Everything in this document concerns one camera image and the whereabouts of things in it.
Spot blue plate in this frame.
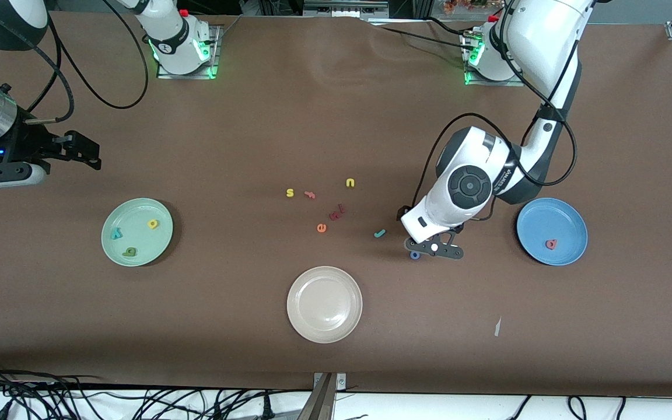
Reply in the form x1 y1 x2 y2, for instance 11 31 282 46
516 197 589 267

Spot green plate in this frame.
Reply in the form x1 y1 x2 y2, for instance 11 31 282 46
101 198 174 268

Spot beige plate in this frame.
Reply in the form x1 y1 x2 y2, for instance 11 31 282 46
286 266 363 344

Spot brown paper table cover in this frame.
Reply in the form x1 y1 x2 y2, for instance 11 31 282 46
0 12 672 398

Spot orange artificial flowers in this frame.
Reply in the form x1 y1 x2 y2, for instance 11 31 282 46
444 0 489 16

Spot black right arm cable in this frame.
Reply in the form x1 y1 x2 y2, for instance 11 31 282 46
24 0 150 126

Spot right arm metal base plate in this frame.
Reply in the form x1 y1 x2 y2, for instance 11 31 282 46
157 23 223 80

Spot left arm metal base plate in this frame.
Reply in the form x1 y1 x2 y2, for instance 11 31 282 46
463 32 527 88

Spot black cables on table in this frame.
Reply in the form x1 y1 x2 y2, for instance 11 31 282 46
380 23 472 51

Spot grey metal bracket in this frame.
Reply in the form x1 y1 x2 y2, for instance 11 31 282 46
298 372 348 420

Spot tangled black cable bundle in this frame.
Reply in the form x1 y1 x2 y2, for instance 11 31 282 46
0 359 313 420

